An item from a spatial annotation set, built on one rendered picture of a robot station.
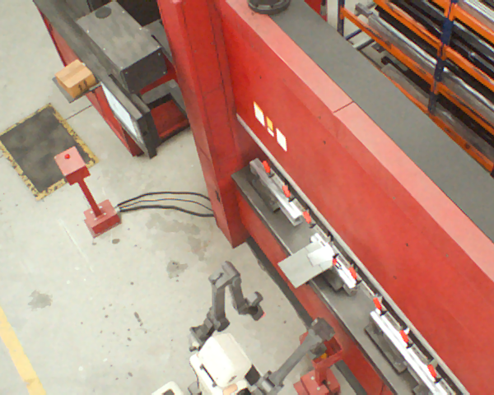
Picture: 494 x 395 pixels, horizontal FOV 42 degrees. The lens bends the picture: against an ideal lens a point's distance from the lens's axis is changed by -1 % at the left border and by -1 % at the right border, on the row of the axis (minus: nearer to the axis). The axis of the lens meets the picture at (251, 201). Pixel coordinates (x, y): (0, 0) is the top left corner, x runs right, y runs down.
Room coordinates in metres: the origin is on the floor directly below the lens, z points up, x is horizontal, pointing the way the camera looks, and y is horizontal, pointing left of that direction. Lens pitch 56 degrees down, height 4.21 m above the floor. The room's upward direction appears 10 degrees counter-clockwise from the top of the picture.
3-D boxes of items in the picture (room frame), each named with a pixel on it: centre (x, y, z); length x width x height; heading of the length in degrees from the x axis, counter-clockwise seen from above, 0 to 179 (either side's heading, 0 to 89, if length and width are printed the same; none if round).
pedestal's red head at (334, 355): (1.28, -0.24, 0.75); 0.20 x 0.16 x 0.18; 19
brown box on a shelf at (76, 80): (3.39, 1.08, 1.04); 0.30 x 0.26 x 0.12; 27
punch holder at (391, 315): (1.20, -0.60, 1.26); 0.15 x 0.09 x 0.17; 24
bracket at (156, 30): (2.81, 0.40, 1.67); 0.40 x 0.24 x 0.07; 24
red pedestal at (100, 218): (2.84, 1.18, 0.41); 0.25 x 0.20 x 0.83; 114
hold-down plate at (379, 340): (1.15, -0.57, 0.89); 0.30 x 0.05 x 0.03; 24
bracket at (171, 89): (2.81, 0.40, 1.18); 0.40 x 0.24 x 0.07; 24
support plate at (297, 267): (1.67, -0.24, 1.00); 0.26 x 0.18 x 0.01; 114
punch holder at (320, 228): (1.75, -0.36, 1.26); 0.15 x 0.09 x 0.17; 24
